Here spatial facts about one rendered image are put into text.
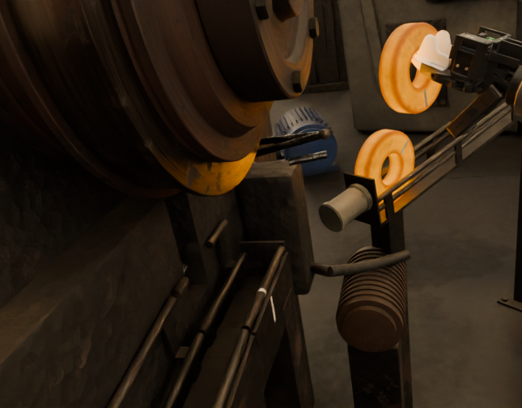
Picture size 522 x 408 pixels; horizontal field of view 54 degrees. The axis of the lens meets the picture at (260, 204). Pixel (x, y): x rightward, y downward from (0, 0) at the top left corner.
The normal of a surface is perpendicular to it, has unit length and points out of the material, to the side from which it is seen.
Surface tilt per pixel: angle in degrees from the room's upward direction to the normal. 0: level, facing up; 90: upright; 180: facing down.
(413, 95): 88
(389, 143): 90
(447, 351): 0
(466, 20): 90
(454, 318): 0
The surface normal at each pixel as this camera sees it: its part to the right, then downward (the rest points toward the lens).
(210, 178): 0.95, -0.03
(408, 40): 0.63, 0.20
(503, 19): -0.48, 0.44
